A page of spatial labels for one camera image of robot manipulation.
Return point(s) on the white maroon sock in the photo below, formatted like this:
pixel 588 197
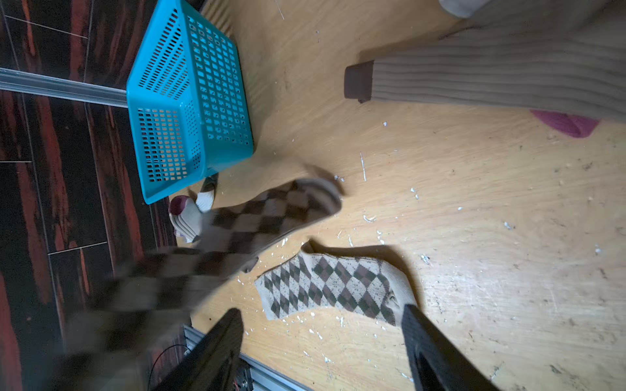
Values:
pixel 186 211

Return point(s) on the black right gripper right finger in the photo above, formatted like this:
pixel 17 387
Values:
pixel 436 364

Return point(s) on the aluminium corner frame left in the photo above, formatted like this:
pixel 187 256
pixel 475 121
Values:
pixel 33 83

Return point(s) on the teal plastic basket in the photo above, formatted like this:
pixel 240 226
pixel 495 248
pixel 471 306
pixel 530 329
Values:
pixel 186 101

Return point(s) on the argyle brown sock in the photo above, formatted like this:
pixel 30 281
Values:
pixel 361 285
pixel 143 304

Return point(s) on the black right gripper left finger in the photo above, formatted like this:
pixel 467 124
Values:
pixel 212 364

